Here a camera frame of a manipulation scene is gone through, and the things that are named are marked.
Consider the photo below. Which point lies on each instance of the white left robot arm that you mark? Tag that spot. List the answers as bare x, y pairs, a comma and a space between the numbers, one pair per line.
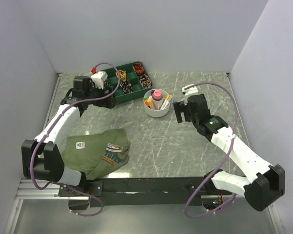
41, 157

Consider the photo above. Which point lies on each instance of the white pen light blue cap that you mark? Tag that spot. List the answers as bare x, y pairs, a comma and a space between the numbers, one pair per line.
168, 102

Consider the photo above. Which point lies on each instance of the black marker orange cap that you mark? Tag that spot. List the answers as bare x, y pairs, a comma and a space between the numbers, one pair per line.
148, 102

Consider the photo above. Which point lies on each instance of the pink patterned rolled sock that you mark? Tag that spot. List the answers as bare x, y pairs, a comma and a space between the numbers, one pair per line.
145, 81

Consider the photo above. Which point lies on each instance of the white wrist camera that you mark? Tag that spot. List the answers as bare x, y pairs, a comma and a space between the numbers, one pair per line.
99, 78
189, 90

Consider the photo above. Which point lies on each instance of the orange black rolled sock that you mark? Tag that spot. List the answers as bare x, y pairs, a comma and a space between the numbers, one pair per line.
138, 68

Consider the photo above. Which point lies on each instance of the white pen brown cap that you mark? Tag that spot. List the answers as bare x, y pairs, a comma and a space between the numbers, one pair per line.
163, 105

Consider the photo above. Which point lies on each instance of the dark floral rolled sock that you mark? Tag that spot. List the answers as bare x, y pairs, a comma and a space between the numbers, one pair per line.
126, 87

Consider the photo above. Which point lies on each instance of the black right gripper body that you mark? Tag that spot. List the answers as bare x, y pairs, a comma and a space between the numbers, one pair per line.
196, 120

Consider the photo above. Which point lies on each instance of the black front base bar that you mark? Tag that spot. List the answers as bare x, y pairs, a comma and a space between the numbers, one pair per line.
142, 191

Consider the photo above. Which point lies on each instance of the green divided organizer tray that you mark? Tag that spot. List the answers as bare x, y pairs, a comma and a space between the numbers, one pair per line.
135, 82

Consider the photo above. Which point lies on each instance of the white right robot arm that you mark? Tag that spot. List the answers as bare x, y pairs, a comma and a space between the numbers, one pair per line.
262, 183

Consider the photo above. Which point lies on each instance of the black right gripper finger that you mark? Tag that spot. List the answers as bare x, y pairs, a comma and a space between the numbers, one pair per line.
180, 107
183, 115

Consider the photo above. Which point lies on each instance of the white marker blue cap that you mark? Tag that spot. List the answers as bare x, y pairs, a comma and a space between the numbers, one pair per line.
152, 91

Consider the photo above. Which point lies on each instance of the green folded t-shirt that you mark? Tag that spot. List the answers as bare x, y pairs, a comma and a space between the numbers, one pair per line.
97, 155

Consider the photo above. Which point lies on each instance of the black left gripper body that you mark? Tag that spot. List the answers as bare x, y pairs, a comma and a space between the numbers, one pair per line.
104, 101

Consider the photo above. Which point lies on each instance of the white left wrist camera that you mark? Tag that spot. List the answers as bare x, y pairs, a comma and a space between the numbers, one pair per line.
99, 78

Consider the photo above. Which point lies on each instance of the white round pen holder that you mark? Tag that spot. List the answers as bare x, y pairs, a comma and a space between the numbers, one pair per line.
157, 113

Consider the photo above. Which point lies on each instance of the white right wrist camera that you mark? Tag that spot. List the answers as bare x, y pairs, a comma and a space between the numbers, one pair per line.
189, 90

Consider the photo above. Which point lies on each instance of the yellow patterned rolled sock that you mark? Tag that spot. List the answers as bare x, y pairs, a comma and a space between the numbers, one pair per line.
121, 74

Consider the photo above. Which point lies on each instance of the pink capped pencil tube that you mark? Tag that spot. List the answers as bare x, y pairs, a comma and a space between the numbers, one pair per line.
157, 99

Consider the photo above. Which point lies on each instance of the white pen yellow cap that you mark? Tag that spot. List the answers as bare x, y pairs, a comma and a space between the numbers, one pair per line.
168, 96

